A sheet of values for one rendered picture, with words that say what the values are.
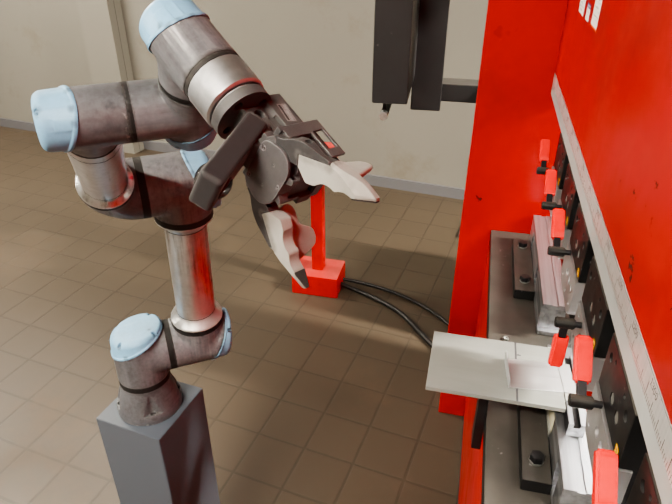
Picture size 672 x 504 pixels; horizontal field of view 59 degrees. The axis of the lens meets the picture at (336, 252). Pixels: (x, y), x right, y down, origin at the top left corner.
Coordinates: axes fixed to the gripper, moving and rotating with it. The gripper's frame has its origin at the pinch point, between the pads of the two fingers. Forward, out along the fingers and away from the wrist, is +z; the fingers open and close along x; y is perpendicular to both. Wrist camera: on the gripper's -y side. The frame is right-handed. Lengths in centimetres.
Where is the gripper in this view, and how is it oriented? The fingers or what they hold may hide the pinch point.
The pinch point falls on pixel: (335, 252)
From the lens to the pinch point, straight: 58.9
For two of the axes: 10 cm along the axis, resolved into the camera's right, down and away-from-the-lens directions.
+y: 6.4, -2.9, 7.1
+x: -4.7, 5.8, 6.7
